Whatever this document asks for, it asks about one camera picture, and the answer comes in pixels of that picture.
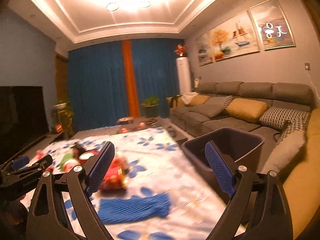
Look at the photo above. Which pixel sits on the orange white paper cup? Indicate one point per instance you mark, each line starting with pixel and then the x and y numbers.
pixel 69 164

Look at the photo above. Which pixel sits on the mustard cushion far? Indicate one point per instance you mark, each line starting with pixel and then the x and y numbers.
pixel 198 100

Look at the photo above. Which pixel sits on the grey cushion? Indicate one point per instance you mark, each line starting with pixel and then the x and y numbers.
pixel 210 111

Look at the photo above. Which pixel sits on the mustard cushion near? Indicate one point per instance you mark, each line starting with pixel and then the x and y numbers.
pixel 247 109

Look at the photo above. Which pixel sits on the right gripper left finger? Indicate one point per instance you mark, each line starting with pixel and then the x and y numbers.
pixel 47 217

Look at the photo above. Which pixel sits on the blue curtains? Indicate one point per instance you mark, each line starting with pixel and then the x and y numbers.
pixel 96 81

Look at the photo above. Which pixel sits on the plant on left stand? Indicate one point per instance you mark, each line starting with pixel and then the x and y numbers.
pixel 65 116

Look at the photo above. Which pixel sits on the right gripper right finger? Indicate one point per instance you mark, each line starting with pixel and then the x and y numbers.
pixel 257 207

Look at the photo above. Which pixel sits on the green foam net sleeve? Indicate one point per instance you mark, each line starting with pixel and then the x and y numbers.
pixel 66 157

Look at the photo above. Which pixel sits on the white standing air conditioner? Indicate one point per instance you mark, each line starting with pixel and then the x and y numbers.
pixel 183 72

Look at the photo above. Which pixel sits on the red paper cup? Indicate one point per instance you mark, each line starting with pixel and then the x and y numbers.
pixel 83 158
pixel 115 177

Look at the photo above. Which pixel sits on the small left painting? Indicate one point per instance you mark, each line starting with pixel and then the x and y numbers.
pixel 204 53

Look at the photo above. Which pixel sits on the floral white blue tablecloth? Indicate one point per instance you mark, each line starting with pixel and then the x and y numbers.
pixel 156 165

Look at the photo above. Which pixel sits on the dark grey trash bin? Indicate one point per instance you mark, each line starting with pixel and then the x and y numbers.
pixel 243 147

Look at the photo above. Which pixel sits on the white clothes on sofa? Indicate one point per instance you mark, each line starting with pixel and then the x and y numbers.
pixel 187 97

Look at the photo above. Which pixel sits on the right framed painting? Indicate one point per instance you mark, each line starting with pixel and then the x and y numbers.
pixel 272 26

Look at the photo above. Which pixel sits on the red gold flower ornament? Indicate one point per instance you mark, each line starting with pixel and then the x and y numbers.
pixel 181 50

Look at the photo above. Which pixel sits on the box on coffee table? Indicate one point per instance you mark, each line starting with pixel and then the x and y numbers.
pixel 125 120

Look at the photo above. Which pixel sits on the tree and ship painting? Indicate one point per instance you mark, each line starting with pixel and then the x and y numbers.
pixel 233 38

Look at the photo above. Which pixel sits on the mustard cushion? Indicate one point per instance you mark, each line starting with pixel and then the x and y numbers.
pixel 198 100
pixel 247 109

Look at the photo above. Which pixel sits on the grey sectional sofa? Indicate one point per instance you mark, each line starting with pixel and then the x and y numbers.
pixel 263 126

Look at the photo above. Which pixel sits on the green potted plant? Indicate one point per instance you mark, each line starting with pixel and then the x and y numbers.
pixel 151 107

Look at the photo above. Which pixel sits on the dark wrapper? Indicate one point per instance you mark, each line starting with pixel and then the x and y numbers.
pixel 78 150

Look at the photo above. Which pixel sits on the blue foam net sleeve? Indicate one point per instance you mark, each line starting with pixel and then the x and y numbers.
pixel 116 211

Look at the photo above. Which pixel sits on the patterned black white cushion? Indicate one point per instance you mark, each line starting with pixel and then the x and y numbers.
pixel 223 101

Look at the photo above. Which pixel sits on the orange curtain strip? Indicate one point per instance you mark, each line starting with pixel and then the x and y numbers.
pixel 130 82

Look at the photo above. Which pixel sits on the black television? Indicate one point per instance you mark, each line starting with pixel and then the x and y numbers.
pixel 23 119

